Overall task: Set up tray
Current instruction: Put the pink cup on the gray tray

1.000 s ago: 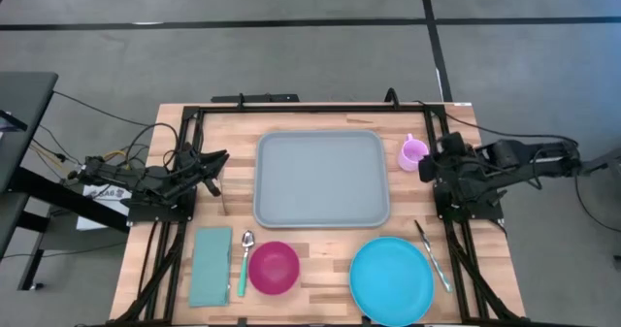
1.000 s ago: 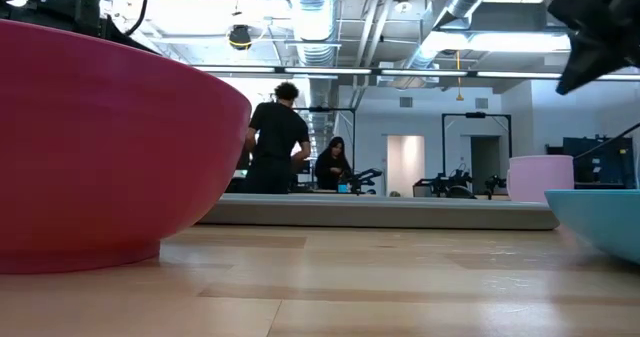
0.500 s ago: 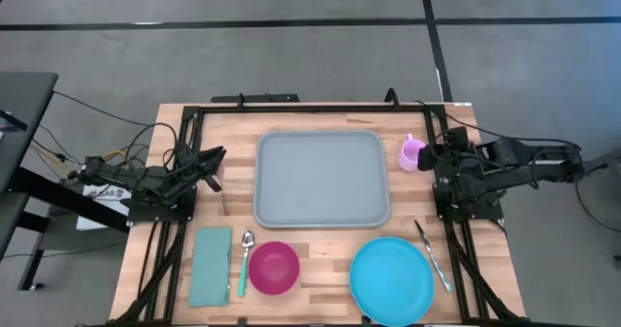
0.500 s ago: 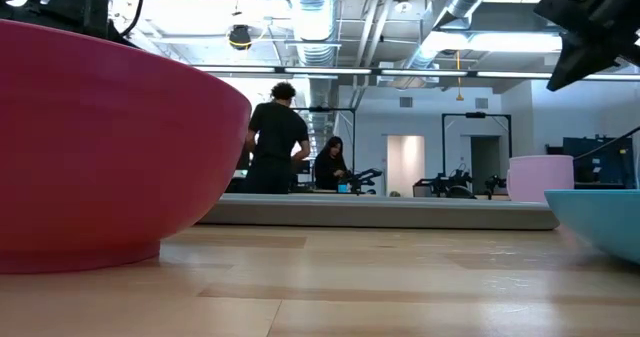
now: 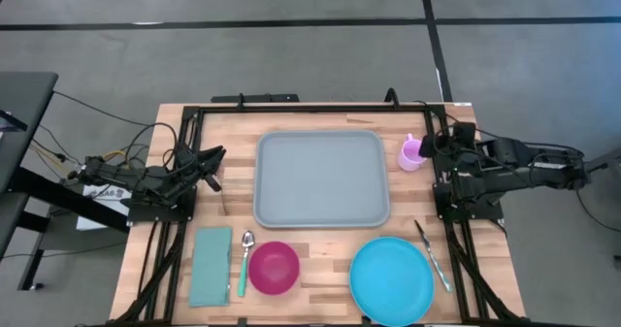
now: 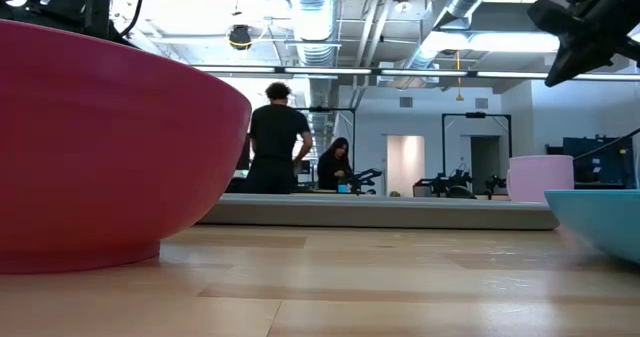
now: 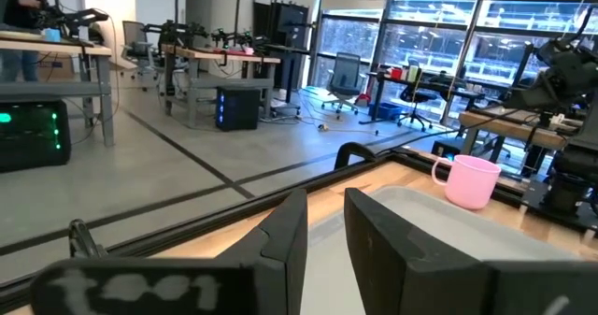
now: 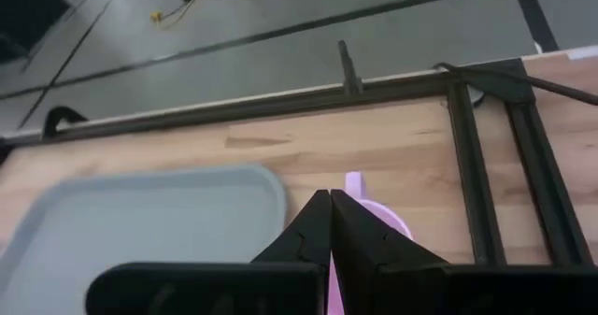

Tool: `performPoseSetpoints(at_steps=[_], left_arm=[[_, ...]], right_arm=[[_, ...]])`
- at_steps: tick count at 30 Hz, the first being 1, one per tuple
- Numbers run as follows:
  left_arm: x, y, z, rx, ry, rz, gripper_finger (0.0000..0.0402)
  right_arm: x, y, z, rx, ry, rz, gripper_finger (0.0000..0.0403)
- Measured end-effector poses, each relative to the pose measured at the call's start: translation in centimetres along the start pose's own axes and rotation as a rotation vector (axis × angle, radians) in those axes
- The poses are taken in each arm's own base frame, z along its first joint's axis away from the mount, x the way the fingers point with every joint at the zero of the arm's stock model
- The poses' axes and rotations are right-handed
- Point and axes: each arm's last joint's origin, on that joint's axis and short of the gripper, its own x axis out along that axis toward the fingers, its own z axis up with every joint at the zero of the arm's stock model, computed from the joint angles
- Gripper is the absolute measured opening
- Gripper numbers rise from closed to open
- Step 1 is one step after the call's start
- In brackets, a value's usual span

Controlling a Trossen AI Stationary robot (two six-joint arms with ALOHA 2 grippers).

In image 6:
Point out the grey plastic tray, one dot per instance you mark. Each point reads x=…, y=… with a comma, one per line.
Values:
x=375, y=214

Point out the teal plastic plate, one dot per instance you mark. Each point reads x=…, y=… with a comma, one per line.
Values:
x=600, y=222

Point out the black background robot arm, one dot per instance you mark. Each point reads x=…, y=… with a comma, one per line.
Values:
x=495, y=184
x=450, y=182
x=362, y=177

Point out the round ceiling sensor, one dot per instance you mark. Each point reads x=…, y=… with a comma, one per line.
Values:
x=403, y=4

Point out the wide bright ceiling light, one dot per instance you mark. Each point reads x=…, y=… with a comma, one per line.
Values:
x=500, y=42

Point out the standing person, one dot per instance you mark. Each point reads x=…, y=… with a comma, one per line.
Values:
x=275, y=137

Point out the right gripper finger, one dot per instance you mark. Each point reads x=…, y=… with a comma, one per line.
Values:
x=582, y=57
x=555, y=18

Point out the black metal gantry frame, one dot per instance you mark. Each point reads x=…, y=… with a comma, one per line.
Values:
x=475, y=115
x=330, y=109

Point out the magenta plastic bowl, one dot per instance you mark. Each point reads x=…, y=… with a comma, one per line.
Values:
x=100, y=152

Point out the dark blue cabinet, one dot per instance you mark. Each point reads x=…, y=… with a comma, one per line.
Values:
x=600, y=164

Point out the long ceiling light strip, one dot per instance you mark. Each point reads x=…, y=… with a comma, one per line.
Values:
x=327, y=70
x=425, y=72
x=610, y=77
x=235, y=69
x=510, y=74

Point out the seated person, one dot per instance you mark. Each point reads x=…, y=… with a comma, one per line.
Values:
x=332, y=169

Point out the small blue container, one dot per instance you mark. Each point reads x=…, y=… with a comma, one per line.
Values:
x=343, y=188

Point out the grey rectangular air duct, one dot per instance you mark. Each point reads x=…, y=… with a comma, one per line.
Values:
x=500, y=17

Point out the pink plastic cup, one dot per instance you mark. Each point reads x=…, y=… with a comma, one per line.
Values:
x=542, y=177

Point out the grey wall vent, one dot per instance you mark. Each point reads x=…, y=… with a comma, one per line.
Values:
x=481, y=103
x=406, y=102

